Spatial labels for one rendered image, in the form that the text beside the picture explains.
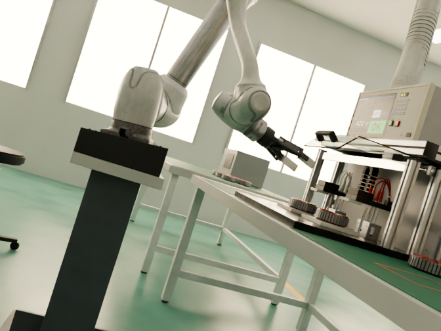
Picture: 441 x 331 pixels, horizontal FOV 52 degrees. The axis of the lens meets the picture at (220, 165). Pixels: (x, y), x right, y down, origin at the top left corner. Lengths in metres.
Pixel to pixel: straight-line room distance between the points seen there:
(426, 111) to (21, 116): 5.25
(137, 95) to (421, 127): 0.97
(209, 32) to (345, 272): 1.20
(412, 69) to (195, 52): 1.65
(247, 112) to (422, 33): 2.04
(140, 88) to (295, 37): 5.21
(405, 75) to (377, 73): 4.21
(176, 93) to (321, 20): 5.25
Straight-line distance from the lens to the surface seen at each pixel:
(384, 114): 1.79
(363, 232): 1.65
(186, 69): 1.88
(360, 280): 0.94
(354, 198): 1.61
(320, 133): 1.50
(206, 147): 6.26
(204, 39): 1.88
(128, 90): 1.68
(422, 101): 1.64
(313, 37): 6.87
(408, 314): 0.82
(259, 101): 1.44
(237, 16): 1.72
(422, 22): 3.35
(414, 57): 3.20
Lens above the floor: 0.86
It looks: level
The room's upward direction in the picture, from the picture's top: 18 degrees clockwise
